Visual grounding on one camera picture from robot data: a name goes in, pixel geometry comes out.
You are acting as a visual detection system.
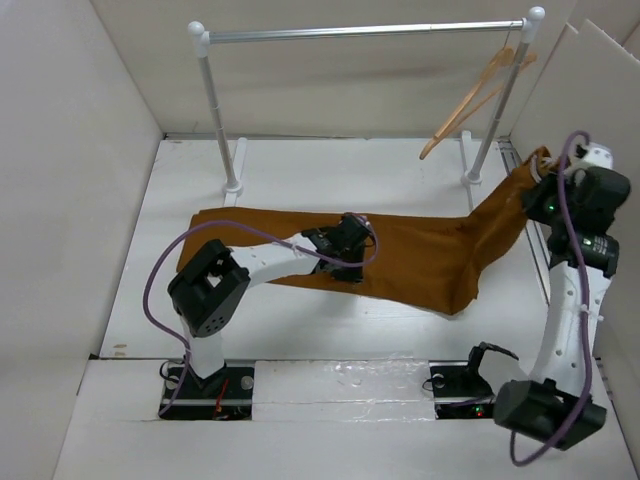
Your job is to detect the wooden clothes hanger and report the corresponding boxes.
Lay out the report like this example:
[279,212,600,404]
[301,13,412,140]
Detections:
[419,46,516,160]

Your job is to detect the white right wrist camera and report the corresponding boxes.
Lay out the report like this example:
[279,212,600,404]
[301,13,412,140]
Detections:
[571,142,613,170]

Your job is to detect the silver white clothes rack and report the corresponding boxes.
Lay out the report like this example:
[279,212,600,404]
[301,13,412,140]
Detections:
[187,6,546,195]

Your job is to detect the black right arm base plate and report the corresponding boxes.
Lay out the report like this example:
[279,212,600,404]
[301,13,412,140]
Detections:
[422,360,495,420]

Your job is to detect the aluminium rail right side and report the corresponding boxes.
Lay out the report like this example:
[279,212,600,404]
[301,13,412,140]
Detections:
[498,138,551,304]

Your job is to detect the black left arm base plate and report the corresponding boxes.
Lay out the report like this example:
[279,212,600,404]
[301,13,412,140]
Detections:
[158,363,255,421]

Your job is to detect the brown trousers with striped trim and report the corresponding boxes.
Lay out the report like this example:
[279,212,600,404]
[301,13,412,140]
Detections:
[177,146,551,315]

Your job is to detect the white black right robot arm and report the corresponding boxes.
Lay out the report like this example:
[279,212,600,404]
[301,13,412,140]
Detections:
[493,166,631,451]

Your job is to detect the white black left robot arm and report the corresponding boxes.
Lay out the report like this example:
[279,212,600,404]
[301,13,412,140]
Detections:
[168,214,378,397]

